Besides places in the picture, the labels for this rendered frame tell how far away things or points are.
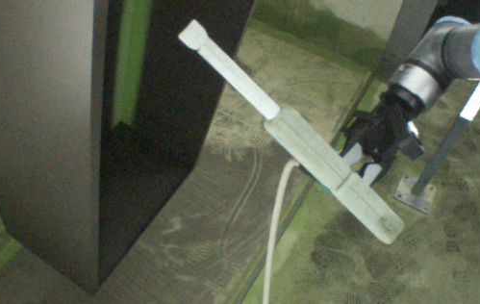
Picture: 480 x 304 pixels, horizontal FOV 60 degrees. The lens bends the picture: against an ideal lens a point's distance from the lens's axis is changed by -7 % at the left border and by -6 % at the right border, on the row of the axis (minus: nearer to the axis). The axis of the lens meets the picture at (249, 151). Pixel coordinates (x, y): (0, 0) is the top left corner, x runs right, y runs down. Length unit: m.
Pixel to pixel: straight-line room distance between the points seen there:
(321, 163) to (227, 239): 1.36
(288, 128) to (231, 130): 1.77
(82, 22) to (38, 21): 0.08
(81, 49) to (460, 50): 0.55
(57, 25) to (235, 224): 1.59
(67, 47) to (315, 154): 0.37
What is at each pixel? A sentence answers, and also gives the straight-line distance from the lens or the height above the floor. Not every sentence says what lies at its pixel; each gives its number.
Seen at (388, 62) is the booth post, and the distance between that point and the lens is 2.96.
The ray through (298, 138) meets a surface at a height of 1.31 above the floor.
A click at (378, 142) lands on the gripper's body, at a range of 0.76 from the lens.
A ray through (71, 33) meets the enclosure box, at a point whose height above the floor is 1.47.
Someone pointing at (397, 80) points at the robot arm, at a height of 1.33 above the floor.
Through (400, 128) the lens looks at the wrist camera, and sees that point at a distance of 0.72.
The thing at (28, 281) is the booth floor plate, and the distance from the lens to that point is 2.01.
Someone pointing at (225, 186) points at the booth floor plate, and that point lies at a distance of 2.15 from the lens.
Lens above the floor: 1.77
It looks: 49 degrees down
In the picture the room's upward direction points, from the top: 9 degrees clockwise
